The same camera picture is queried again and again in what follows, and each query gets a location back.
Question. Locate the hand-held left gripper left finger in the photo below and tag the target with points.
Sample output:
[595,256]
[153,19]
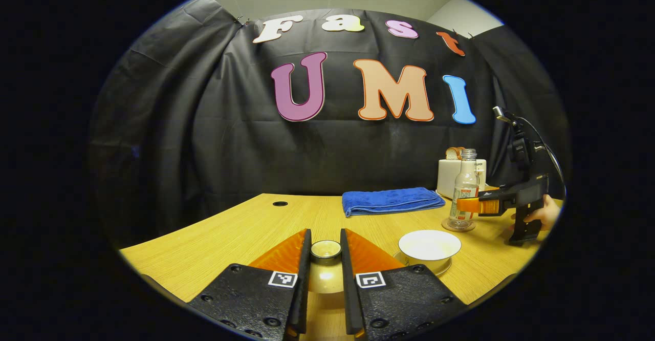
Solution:
[304,279]

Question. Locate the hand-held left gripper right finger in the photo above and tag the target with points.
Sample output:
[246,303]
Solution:
[348,279]

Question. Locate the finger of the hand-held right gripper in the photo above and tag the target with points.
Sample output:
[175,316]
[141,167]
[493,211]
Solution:
[486,207]
[496,193]

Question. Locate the cream teacup lid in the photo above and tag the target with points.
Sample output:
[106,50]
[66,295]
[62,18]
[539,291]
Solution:
[326,279]

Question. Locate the clear water bottle orange label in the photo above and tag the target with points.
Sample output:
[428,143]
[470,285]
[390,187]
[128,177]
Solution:
[464,187]

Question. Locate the round brown coaster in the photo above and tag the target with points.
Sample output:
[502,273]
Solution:
[445,225]

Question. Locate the cream teacup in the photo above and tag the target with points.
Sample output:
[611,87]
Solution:
[430,246]

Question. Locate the cream toaster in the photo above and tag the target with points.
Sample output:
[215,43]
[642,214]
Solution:
[445,179]

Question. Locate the blue folded towel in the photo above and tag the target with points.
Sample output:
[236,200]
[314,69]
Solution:
[389,200]

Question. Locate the black backdrop cloth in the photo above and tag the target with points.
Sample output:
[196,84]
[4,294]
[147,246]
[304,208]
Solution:
[204,126]

